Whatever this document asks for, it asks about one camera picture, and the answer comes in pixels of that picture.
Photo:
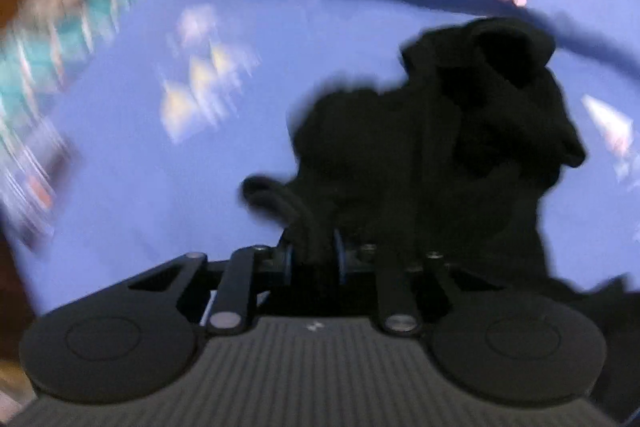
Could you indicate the blue printed bedsheet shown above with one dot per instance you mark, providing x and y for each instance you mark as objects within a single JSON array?
[{"x": 192, "y": 96}]

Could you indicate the teal patterned pillow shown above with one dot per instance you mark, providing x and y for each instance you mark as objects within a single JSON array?
[{"x": 43, "y": 48}]

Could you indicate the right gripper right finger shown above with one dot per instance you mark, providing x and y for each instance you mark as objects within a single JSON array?
[{"x": 380, "y": 286}]

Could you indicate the black pants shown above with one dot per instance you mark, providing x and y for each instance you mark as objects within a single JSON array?
[{"x": 436, "y": 184}]

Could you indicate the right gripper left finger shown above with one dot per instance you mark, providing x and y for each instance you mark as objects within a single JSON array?
[{"x": 255, "y": 282}]

